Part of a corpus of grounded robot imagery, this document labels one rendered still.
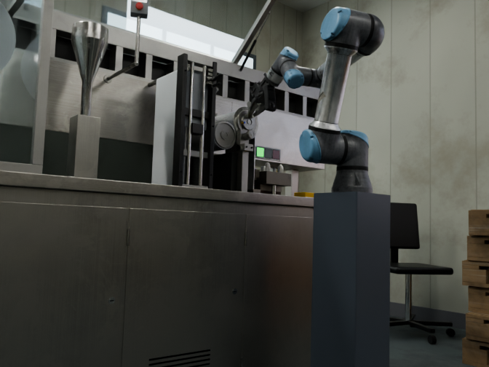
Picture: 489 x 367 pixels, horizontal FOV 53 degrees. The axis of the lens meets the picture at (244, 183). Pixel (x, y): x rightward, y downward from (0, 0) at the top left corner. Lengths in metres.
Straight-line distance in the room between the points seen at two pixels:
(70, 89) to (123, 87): 0.25
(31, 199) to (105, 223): 0.24
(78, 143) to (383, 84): 3.57
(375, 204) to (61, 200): 1.05
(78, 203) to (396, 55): 3.89
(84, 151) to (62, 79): 0.43
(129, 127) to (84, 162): 0.45
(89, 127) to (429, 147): 3.28
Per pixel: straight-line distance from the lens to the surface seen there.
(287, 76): 2.03
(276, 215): 2.01
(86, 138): 1.95
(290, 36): 5.75
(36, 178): 1.51
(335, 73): 1.73
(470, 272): 3.25
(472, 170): 4.38
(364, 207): 1.74
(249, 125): 2.27
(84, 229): 1.58
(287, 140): 2.90
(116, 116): 2.31
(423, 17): 4.95
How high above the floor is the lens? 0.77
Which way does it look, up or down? 5 degrees up
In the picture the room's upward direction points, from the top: 2 degrees clockwise
